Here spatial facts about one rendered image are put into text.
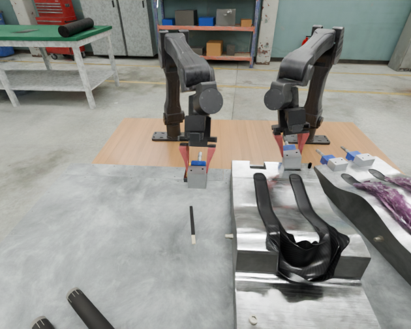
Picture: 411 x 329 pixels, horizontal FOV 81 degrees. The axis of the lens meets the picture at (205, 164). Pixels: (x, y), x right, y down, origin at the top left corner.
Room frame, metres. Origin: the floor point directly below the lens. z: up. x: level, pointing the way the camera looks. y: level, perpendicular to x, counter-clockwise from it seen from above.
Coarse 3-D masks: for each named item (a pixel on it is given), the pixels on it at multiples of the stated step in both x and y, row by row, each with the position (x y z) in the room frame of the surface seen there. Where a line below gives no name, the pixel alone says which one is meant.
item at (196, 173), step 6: (198, 156) 0.60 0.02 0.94; (192, 162) 0.56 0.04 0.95; (198, 162) 0.56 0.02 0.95; (204, 162) 0.56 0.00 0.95; (192, 168) 0.52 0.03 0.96; (198, 168) 0.52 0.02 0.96; (204, 168) 0.52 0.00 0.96; (192, 174) 0.49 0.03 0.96; (198, 174) 0.49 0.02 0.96; (204, 174) 0.49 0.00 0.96; (192, 180) 0.50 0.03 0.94; (198, 180) 0.49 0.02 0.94; (204, 180) 0.49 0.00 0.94; (192, 186) 0.50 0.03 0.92; (198, 186) 0.50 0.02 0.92; (204, 186) 0.49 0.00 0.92
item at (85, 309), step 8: (72, 288) 0.26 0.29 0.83; (72, 296) 0.24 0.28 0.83; (80, 296) 0.24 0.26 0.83; (72, 304) 0.23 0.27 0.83; (80, 304) 0.22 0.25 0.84; (88, 304) 0.22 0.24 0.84; (80, 312) 0.21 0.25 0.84; (88, 312) 0.21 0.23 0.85; (96, 312) 0.21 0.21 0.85; (88, 320) 0.19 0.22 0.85; (96, 320) 0.19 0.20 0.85; (104, 320) 0.19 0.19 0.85; (96, 328) 0.18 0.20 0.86; (104, 328) 0.17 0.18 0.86; (112, 328) 0.17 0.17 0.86
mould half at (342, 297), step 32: (288, 192) 0.51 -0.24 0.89; (320, 192) 0.51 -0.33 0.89; (256, 224) 0.36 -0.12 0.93; (288, 224) 0.36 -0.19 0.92; (256, 256) 0.28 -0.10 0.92; (352, 256) 0.27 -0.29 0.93; (256, 288) 0.25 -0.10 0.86; (288, 288) 0.25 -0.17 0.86; (320, 288) 0.25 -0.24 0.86; (352, 288) 0.25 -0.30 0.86; (288, 320) 0.19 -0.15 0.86; (320, 320) 0.19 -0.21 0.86; (352, 320) 0.19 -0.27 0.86
